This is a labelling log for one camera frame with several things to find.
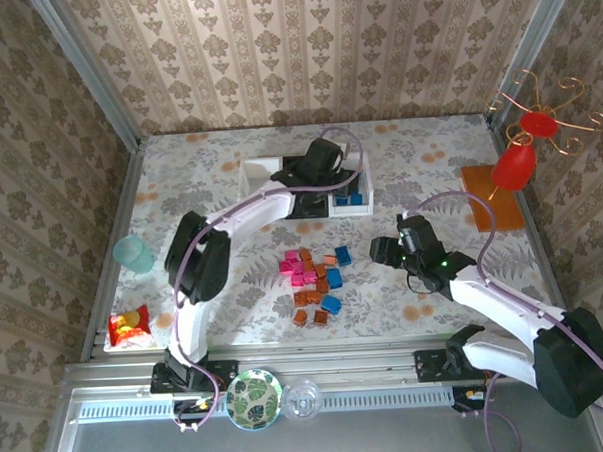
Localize orange flat board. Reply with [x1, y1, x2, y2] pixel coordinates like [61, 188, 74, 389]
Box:
[459, 162, 527, 234]

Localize clear glass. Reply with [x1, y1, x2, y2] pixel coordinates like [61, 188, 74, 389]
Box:
[279, 377, 325, 422]

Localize grey metal front panel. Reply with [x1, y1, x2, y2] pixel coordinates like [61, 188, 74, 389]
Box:
[52, 367, 603, 452]

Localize green leaf pattern bowl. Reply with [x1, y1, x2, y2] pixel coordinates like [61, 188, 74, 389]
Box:
[223, 366, 285, 433]

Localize teal translucent cup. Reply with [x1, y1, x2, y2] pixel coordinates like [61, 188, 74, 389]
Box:
[111, 233, 157, 277]

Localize red yellow snack packet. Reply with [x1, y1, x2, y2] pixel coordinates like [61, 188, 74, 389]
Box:
[107, 304, 153, 350]

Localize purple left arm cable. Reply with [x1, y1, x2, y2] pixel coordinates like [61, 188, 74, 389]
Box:
[159, 124, 376, 434]

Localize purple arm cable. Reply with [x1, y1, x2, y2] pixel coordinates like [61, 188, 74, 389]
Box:
[159, 124, 376, 434]
[402, 185, 603, 452]

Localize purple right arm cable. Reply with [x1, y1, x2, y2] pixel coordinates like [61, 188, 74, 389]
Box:
[402, 185, 603, 452]

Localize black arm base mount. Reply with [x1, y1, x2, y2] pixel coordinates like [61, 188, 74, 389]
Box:
[148, 357, 240, 395]
[413, 345, 508, 383]

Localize red copper wire ornament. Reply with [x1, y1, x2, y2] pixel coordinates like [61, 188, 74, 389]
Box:
[482, 65, 603, 202]

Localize aluminium front frame rail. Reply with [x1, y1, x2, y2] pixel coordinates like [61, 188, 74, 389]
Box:
[61, 330, 602, 393]

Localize slotted grey cable duct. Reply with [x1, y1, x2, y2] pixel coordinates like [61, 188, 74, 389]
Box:
[76, 384, 453, 423]

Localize aluminium frame post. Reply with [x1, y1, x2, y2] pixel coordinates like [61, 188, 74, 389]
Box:
[481, 0, 586, 129]
[26, 0, 143, 157]

